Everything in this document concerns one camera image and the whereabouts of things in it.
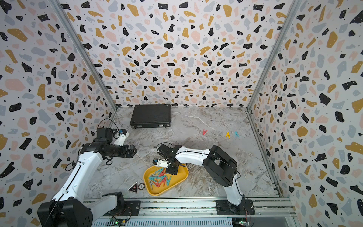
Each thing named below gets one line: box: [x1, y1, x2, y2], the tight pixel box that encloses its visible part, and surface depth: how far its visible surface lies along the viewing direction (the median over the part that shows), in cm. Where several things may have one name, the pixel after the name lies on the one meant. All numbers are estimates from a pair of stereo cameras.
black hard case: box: [129, 103, 172, 129], surface depth 109 cm
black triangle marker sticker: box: [126, 181, 139, 194], surface depth 82 cm
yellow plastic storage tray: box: [143, 165, 190, 197], surface depth 84 cm
